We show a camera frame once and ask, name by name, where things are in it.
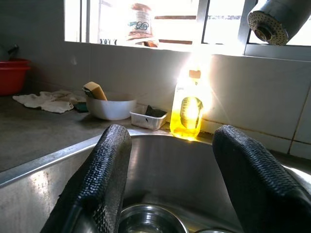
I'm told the white bowl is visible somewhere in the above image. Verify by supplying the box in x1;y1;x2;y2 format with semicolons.
86;93;138;121

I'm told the red plastic basin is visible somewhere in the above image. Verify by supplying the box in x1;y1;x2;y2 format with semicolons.
0;58;32;97

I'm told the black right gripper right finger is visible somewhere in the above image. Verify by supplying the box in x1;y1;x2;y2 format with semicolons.
212;125;311;233

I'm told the white cloth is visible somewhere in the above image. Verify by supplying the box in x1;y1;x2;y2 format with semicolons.
12;90;87;114

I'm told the steel bowl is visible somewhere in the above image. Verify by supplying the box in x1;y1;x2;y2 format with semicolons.
119;203;189;233
194;228;234;233

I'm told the metal faucet head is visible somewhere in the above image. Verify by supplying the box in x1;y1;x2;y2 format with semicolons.
247;0;311;46

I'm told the dark scrubber pad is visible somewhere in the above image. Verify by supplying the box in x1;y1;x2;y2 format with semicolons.
145;104;167;119

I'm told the green scouring pad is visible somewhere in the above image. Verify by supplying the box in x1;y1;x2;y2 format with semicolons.
73;101;89;113

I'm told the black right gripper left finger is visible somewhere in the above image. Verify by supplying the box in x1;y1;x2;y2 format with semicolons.
40;124;132;233

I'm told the yellow dish soap bottle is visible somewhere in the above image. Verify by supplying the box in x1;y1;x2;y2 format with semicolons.
169;69;204;141

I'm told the stainless steel sink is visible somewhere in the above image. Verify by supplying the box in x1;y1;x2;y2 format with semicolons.
0;128;311;233

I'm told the window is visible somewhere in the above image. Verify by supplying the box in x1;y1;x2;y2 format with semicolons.
64;0;311;61

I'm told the yellow sponge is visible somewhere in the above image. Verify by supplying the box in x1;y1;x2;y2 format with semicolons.
82;82;108;101

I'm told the white plastic tray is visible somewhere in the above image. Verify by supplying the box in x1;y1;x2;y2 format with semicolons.
130;110;168;131

